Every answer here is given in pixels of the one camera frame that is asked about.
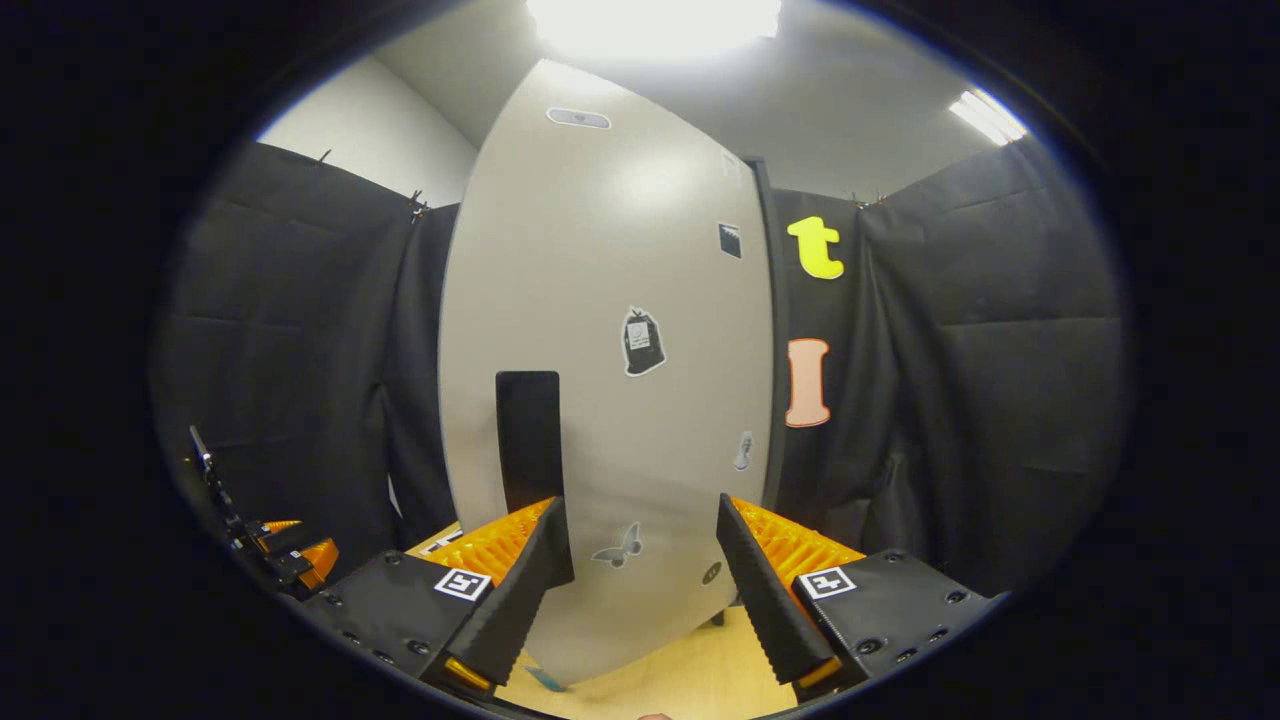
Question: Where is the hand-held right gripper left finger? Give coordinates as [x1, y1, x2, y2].
[300, 497, 568, 698]

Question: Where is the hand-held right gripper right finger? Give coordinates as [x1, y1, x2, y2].
[714, 494, 1006, 713]

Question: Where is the dark grey cabinet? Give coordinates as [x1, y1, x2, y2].
[745, 155, 791, 628]

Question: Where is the grey cabinet door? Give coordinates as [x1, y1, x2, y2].
[438, 58, 776, 691]

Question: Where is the black backdrop cloth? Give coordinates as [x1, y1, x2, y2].
[150, 135, 1126, 601]

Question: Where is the ceiling light panel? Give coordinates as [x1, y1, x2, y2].
[948, 88, 1029, 148]
[527, 0, 783, 63]

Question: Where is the black door handle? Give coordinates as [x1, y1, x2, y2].
[495, 370, 576, 589]

